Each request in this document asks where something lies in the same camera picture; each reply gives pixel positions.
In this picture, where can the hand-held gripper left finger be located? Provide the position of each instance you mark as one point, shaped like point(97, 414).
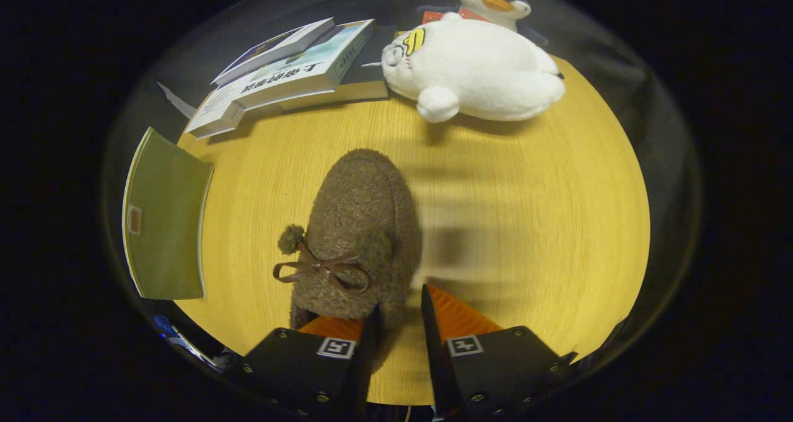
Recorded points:
point(365, 366)

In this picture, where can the pale green fabric storage box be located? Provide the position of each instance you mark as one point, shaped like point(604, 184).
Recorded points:
point(167, 224)

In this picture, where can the white book with sky picture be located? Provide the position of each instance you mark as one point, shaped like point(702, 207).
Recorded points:
point(291, 78)

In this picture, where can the black notebook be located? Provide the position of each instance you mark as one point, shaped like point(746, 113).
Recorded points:
point(365, 75)

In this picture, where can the brown fuzzy shoe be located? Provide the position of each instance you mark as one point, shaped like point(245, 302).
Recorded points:
point(365, 211)

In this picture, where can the book with blue photo cover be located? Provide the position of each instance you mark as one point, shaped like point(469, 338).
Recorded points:
point(279, 45)

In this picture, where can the white seal plush toy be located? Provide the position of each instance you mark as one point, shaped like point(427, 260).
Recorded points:
point(483, 69)

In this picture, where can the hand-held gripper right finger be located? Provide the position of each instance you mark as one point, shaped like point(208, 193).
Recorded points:
point(437, 366)

